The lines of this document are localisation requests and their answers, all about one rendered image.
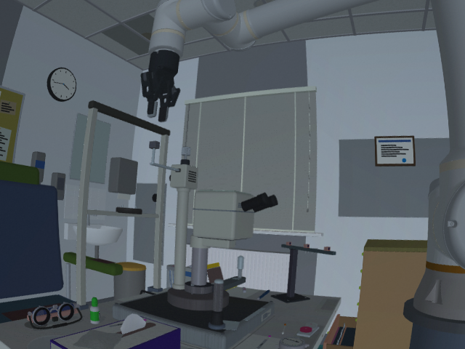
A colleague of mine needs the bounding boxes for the dark grey wall panel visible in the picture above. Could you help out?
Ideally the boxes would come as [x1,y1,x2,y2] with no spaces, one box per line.
[195,39,308,100]

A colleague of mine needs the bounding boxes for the wall mirror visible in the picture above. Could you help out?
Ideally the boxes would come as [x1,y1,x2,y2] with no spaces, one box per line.
[69,112,112,185]

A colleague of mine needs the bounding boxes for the grey blue soap dispenser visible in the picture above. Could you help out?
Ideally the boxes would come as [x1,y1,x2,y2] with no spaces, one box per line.
[31,151,47,182]

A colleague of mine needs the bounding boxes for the black lens rack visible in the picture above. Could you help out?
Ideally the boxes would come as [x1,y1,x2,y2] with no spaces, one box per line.
[270,242,337,304]

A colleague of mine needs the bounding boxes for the black trial frame glasses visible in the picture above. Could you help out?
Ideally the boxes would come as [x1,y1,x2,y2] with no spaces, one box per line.
[26,301,84,330]

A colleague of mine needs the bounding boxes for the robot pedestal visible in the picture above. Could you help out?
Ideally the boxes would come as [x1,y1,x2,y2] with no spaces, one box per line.
[403,297,465,349]

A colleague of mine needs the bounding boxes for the grey window blind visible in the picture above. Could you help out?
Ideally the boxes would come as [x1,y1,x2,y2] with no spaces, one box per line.
[182,86,318,234]

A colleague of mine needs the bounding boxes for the black eyepieces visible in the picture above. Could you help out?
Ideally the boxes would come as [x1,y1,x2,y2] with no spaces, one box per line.
[240,193,279,214]

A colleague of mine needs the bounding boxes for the grey joystick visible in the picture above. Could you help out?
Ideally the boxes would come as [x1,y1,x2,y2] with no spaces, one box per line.
[209,278,229,330]

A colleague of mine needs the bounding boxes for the grey slit lamp base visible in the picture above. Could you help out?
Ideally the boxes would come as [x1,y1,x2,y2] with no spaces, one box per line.
[111,286,274,349]

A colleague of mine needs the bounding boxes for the white green dropper bottle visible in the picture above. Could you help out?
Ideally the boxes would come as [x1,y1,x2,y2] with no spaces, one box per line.
[89,296,102,326]

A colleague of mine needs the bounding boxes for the white headrest frame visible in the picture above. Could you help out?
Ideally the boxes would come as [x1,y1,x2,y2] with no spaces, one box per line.
[76,100,171,307]

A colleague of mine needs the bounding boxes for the brown yellow box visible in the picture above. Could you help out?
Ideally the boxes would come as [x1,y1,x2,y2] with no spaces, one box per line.
[206,262,225,284]

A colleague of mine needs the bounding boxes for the purple tissue box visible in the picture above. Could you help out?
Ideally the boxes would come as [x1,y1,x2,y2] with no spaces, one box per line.
[49,314,182,349]

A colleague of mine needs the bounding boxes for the brown framed certificate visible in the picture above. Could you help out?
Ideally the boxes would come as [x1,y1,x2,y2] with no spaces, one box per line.
[374,135,416,167]

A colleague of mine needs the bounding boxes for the white sink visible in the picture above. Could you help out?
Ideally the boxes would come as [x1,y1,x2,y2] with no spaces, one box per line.
[64,222,124,246]

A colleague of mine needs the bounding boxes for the beige microscope head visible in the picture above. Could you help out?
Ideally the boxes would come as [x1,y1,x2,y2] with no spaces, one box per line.
[189,189,259,252]

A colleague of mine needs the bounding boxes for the yellow notice board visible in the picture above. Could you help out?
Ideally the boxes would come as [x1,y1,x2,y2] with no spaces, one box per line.
[0,86,26,164]

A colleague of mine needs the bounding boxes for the grey yellow waste bin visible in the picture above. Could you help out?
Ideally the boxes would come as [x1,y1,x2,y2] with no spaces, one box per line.
[113,262,147,303]

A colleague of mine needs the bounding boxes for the dark blue monitor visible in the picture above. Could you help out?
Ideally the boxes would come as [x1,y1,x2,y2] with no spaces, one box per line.
[0,179,65,303]

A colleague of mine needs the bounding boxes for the black wall clock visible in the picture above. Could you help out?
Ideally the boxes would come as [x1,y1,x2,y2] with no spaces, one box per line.
[46,66,78,103]

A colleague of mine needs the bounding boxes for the grey filter bar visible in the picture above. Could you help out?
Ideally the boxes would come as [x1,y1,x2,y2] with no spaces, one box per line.
[148,140,175,172]

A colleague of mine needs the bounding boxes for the wooden cabinet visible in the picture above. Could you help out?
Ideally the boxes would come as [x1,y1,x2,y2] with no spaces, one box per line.
[324,238,429,349]

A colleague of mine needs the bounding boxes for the grey paper towel dispenser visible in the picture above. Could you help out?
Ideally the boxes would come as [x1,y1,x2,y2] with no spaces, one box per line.
[108,156,140,195]

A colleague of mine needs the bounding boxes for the red disc on tray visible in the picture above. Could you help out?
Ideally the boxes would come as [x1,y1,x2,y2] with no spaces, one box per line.
[296,321,321,338]

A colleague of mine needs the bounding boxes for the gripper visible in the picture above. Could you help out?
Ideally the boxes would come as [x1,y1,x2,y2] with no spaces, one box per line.
[140,50,182,123]

